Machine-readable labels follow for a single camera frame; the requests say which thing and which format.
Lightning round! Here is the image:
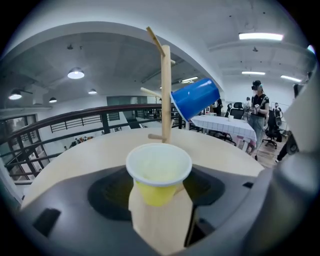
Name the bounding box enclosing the yellow cup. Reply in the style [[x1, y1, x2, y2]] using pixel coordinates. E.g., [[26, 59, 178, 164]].
[[125, 143, 193, 207]]

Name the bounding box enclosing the blue cup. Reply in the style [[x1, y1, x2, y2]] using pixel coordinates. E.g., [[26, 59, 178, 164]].
[[169, 77, 221, 123]]

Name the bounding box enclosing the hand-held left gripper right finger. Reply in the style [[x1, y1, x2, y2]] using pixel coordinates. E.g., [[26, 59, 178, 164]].
[[183, 164, 260, 256]]

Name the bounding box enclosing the white checked cloth table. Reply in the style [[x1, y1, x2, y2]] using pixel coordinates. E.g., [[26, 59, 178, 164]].
[[191, 114, 258, 154]]

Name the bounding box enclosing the black office chair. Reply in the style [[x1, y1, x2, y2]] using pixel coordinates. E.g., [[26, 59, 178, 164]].
[[224, 101, 245, 121], [262, 109, 283, 150]]

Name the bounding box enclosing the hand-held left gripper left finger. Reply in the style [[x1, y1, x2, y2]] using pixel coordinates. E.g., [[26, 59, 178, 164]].
[[18, 164, 162, 256]]

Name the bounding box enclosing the wooden cup stand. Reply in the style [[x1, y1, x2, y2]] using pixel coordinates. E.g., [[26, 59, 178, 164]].
[[140, 26, 177, 151]]

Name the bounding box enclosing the large pendant lamp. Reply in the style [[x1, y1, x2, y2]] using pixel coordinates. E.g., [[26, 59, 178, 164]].
[[8, 89, 23, 101], [67, 66, 85, 80]]

